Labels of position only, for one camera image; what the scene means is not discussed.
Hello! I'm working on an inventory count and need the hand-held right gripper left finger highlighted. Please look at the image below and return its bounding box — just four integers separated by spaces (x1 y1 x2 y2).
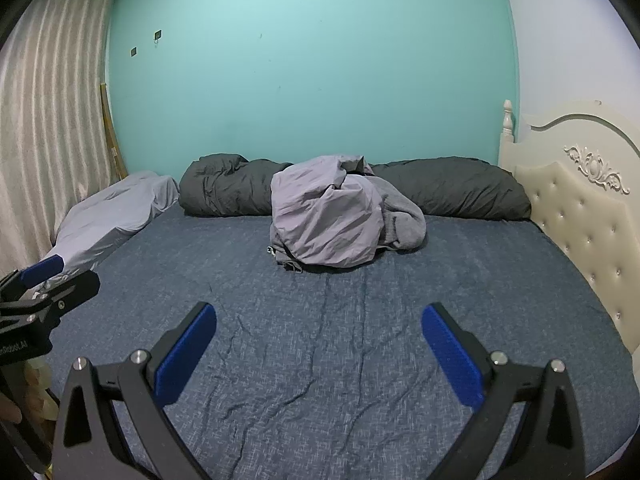
52 301 217 480

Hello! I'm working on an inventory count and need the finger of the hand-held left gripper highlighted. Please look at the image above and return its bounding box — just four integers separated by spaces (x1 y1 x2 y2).
0 255 66 302
29 272 101 330

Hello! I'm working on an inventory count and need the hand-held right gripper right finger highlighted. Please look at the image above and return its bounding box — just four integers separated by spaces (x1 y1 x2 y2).
421 302 586 480

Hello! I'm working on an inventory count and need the light grey jacket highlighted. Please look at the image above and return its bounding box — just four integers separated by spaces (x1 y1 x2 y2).
267 156 387 272

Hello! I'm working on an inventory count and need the person's left hand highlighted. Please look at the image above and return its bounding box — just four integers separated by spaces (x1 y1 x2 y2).
0 391 24 427

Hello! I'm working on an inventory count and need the light grey pillow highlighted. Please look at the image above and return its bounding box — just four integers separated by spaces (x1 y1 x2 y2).
54 171 180 282

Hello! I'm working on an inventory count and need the bed with blue sheet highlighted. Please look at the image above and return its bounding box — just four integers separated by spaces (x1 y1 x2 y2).
30 207 640 480

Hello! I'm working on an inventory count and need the grey knit hoodie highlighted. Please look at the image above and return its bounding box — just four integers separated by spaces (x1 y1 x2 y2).
345 174 427 252

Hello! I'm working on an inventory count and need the beige striped curtain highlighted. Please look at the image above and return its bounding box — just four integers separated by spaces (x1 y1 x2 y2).
0 0 119 275

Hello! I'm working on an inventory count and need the wooden board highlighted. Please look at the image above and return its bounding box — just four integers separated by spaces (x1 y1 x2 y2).
100 82 129 181

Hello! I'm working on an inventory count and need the dark grey duvet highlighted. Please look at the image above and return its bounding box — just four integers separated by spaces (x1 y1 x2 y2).
178 155 532 222

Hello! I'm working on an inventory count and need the cream tufted headboard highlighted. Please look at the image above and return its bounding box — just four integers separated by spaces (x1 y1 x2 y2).
498 100 640 357

